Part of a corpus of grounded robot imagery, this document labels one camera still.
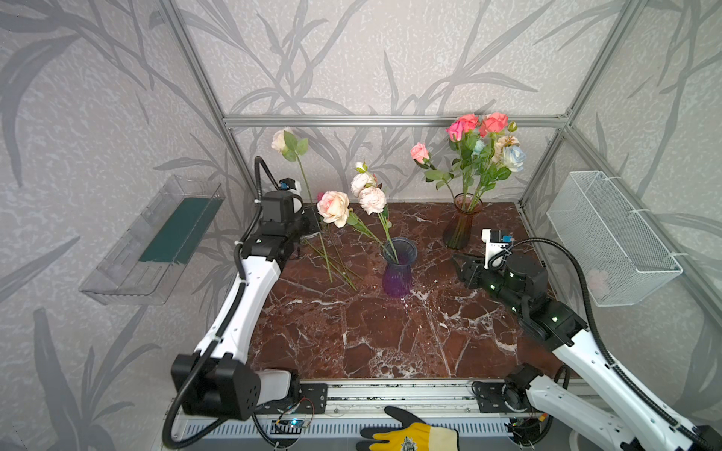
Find large cream pink rose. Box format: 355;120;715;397
315;190;396;263

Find dark red glass vase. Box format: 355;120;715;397
443;194;482;250

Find purple glass vase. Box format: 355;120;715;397
382;237;419;299

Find peach cream artificial flower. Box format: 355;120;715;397
492;127;520;163

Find light pink artificial rose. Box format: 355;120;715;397
410;143;457;201

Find red pink artificial rose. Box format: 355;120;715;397
476;113;509;199

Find magenta artificial rose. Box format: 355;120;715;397
444;122;469;210

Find white blue artificial rose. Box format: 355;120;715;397
475;144;526;202

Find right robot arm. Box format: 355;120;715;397
452;254;721;450

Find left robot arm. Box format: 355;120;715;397
162;189;311;450

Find white artificial rose bunch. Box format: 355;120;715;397
311;191;357;291

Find yellow black work glove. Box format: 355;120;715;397
355;406;459;451

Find green circuit board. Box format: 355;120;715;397
272;417;312;435

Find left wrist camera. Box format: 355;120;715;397
278;178;303;212

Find white wire mesh basket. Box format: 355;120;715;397
547;171;684;307

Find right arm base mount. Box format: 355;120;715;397
471;381;513;413

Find clear plastic wall shelf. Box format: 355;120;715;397
79;176;226;306

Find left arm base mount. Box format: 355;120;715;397
281;383;328;415

